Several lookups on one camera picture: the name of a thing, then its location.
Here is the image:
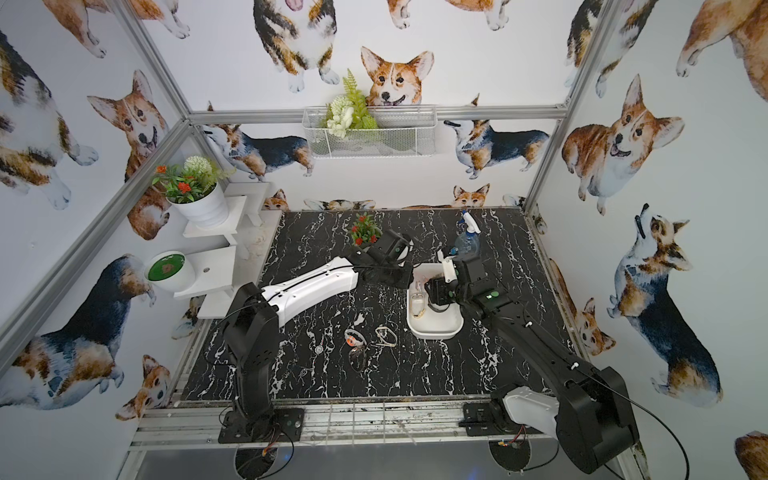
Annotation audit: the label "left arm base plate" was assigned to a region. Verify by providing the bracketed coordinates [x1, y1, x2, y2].
[218, 408, 305, 444]

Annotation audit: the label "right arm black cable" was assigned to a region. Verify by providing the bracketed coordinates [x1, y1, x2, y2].
[575, 365, 691, 480]

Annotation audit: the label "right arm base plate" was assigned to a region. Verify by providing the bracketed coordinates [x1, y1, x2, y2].
[458, 400, 545, 438]

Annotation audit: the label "large white pot plant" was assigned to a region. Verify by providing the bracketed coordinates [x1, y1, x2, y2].
[152, 155, 235, 229]

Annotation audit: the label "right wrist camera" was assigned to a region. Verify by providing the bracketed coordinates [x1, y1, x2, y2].
[437, 250, 457, 284]

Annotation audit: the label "pink white watch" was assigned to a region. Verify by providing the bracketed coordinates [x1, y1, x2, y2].
[418, 276, 434, 290]

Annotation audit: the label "fern and white flowers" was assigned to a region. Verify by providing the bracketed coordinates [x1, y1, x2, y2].
[320, 70, 378, 139]

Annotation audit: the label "white storage box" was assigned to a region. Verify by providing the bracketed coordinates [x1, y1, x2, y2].
[406, 263, 464, 340]

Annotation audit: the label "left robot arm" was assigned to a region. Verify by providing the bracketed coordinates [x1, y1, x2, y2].
[223, 230, 414, 425]

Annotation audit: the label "black watch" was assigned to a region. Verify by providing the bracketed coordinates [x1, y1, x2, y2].
[349, 345, 368, 372]

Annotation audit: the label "white stepped shelf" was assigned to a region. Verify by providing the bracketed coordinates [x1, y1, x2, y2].
[173, 181, 271, 319]

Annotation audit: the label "orange white watch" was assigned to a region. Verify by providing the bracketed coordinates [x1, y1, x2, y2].
[344, 328, 367, 348]

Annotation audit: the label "white wire wall basket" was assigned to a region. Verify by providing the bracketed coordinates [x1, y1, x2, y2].
[302, 105, 437, 159]

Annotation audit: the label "blue spray bottle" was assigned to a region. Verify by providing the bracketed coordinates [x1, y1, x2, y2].
[451, 210, 480, 255]

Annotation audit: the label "small green pot red flowers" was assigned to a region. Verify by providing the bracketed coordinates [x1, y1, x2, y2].
[349, 214, 382, 247]

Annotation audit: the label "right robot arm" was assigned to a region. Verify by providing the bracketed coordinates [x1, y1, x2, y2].
[426, 254, 639, 474]

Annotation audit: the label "white bowl green top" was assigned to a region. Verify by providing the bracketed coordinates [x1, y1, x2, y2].
[145, 251, 196, 293]

